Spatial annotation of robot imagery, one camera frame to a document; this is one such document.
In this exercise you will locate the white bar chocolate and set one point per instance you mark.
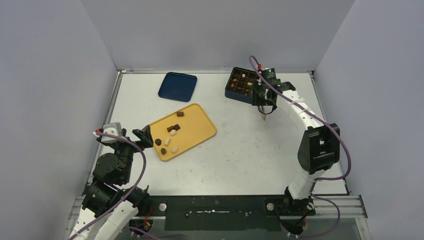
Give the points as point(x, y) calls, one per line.
point(167, 142)

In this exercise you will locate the dark blue box lid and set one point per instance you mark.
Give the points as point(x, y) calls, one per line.
point(177, 87)

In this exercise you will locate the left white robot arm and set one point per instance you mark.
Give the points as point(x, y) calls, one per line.
point(106, 208)

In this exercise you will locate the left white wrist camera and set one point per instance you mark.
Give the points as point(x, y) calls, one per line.
point(113, 129)

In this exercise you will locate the yellow plastic tray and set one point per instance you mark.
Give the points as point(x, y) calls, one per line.
point(195, 128)

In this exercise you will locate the white swirl chocolate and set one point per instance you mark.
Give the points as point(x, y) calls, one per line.
point(175, 149)

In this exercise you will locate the dark blue chocolate box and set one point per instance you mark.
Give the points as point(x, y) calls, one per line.
point(237, 88)

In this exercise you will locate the white teardrop chocolate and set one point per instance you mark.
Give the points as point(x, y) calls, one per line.
point(173, 133)

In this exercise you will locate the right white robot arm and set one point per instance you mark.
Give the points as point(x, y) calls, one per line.
point(319, 148)

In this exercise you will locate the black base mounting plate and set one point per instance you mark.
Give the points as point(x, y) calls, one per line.
point(224, 213)

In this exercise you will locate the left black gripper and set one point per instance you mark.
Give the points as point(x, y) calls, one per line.
point(144, 135)

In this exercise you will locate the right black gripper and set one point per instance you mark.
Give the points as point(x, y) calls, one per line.
point(262, 97)

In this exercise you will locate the brown bar chocolate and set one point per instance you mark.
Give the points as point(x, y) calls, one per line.
point(170, 128)

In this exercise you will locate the metal serving tongs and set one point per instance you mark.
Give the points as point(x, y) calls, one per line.
point(262, 112)

